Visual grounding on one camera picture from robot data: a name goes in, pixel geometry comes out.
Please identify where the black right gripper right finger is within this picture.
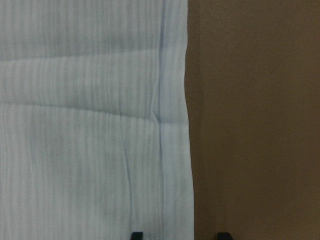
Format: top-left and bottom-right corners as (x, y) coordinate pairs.
(217, 232), (231, 240)

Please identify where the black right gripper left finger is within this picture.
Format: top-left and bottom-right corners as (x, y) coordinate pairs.
(131, 232), (144, 240)

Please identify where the light blue button-up shirt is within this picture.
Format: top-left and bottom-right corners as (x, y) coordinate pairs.
(0, 0), (194, 240)

